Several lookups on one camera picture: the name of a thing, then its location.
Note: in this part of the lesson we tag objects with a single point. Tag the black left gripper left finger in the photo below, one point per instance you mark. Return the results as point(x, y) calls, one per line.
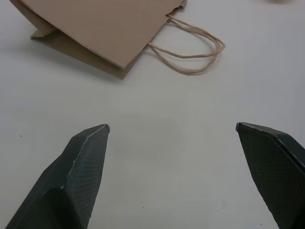
point(71, 181)

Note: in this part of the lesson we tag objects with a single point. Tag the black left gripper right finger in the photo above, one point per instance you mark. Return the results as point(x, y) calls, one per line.
point(276, 171)

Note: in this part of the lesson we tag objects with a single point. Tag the brown paper bag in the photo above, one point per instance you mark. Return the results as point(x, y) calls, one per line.
point(100, 31)

